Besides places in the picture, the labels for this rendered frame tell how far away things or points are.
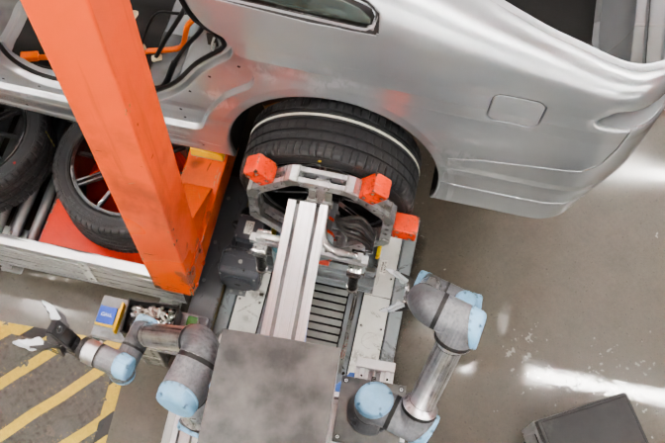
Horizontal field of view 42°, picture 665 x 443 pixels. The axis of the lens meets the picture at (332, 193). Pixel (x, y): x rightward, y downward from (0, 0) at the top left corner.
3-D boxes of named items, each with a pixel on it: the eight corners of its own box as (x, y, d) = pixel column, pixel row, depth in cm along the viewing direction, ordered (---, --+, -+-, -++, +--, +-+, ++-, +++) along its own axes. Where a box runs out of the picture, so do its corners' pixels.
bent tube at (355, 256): (371, 213, 306) (374, 200, 296) (360, 263, 297) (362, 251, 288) (323, 203, 307) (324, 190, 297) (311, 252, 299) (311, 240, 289)
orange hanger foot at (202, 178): (239, 147, 367) (234, 106, 336) (206, 260, 345) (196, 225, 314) (202, 139, 368) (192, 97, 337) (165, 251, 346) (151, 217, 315)
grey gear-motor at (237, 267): (283, 222, 401) (281, 190, 369) (260, 307, 383) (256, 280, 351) (245, 215, 402) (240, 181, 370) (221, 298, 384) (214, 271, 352)
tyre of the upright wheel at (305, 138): (242, 83, 307) (264, 170, 366) (225, 139, 297) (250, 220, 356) (427, 112, 298) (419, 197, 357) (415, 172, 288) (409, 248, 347)
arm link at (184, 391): (231, 405, 281) (215, 363, 232) (210, 448, 275) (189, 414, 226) (198, 390, 283) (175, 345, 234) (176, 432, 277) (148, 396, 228)
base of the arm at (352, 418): (388, 439, 288) (391, 433, 279) (343, 431, 288) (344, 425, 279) (394, 395, 294) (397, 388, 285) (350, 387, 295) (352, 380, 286)
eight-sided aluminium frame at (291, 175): (388, 245, 344) (402, 185, 295) (385, 260, 341) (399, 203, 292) (255, 217, 347) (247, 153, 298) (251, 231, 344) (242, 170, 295)
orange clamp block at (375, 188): (376, 186, 302) (392, 180, 295) (371, 206, 299) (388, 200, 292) (360, 178, 299) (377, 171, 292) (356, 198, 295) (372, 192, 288)
